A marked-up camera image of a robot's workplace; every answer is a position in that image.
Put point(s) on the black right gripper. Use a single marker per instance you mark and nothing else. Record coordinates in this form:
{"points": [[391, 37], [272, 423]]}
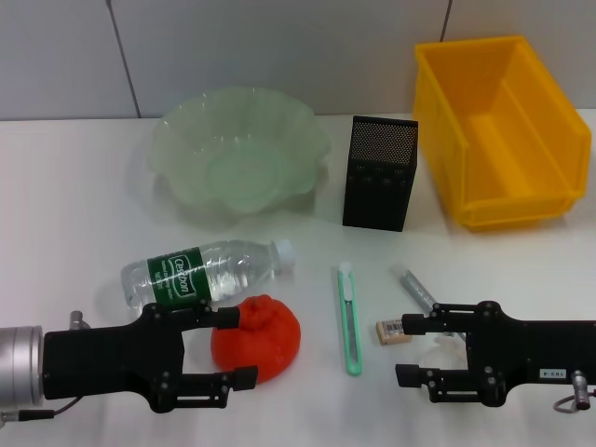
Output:
{"points": [[526, 349]]}

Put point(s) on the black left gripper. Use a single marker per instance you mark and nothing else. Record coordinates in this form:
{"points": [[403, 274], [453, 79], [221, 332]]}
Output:
{"points": [[102, 358]]}

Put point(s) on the white paper ball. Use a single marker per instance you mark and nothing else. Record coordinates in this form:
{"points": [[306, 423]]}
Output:
{"points": [[442, 356]]}

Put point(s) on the green utility knife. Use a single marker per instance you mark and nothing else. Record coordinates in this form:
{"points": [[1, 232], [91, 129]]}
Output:
{"points": [[350, 321]]}

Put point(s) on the clear water bottle green label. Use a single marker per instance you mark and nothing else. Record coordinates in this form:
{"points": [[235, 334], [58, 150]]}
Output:
{"points": [[195, 279]]}

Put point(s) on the beige eraser with barcode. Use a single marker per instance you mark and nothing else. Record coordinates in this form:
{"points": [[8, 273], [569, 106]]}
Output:
{"points": [[393, 332]]}

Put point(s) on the silver pen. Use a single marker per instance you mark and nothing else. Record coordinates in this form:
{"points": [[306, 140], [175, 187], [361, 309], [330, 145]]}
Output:
{"points": [[412, 284]]}

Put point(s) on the black mesh pen holder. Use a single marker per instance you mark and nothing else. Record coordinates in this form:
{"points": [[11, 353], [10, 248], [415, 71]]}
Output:
{"points": [[379, 186]]}

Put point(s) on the green translucent fruit plate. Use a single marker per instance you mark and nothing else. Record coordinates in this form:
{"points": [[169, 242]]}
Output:
{"points": [[237, 153]]}

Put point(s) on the yellow plastic bin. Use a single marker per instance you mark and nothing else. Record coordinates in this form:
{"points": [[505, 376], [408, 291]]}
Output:
{"points": [[507, 139]]}

